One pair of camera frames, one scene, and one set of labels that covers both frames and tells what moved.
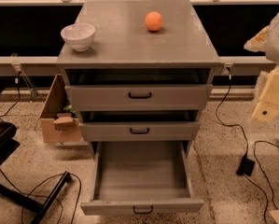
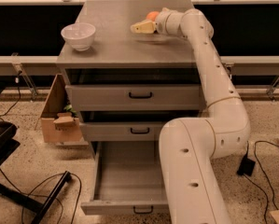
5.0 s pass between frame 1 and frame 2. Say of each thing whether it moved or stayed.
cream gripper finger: moved
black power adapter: stayed
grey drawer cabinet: stayed
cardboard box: stayed
